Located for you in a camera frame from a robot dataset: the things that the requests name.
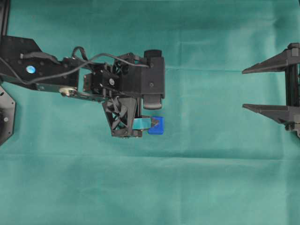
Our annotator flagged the green table cloth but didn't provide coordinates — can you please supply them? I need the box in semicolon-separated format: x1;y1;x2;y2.
0;0;300;225

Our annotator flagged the black camera cable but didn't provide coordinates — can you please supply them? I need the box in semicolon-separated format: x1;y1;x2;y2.
0;46;150;85

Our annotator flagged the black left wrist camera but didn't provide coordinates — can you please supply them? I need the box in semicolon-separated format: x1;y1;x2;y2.
130;50;165;110

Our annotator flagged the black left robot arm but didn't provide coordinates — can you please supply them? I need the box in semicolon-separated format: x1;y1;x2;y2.
0;36;165;138

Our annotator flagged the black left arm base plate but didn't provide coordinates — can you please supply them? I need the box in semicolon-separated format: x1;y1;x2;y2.
0;87;16;145

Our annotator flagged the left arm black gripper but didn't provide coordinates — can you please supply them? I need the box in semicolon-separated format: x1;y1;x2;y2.
83;53;152;138

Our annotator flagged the black frame rail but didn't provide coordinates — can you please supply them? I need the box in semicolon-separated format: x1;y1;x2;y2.
0;0;10;39

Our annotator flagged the blue cube block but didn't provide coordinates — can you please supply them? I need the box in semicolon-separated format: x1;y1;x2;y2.
148;116;165;135

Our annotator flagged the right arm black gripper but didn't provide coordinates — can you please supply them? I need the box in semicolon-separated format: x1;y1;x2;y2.
242;43;300;136

